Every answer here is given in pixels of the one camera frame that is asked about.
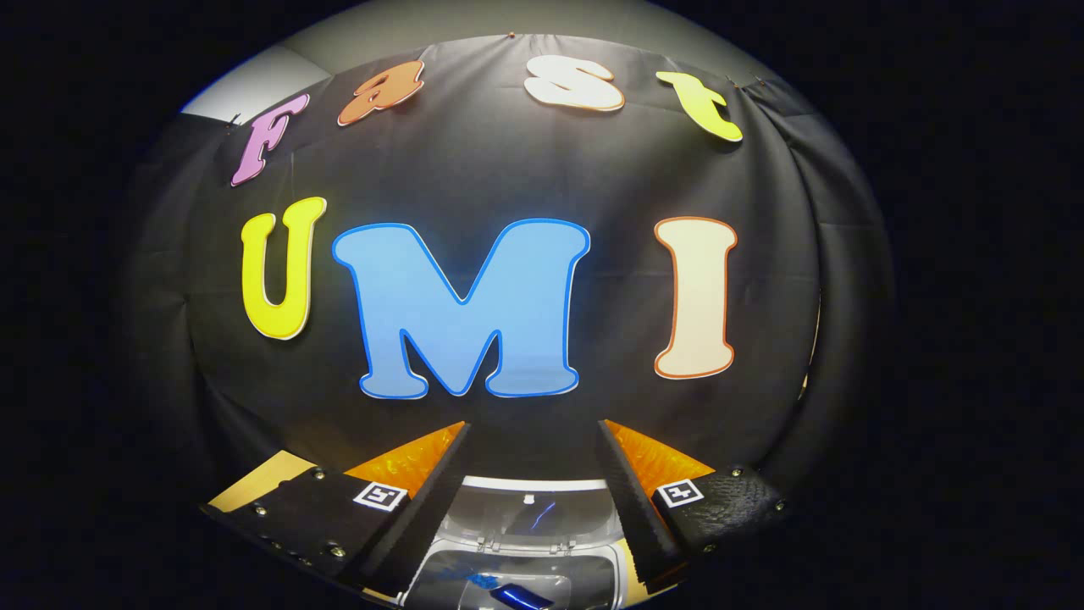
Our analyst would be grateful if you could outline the black backdrop cloth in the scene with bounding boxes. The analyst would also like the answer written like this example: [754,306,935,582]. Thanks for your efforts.
[119,34,894,526]

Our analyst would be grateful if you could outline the white desktop garbage bin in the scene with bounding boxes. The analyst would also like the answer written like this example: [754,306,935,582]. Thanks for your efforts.
[415,475,636,610]

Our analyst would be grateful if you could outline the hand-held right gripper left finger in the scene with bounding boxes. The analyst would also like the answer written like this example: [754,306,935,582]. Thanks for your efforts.
[202,421,472,596]

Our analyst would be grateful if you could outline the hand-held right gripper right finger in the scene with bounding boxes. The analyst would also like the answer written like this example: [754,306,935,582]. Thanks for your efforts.
[597,418,797,594]

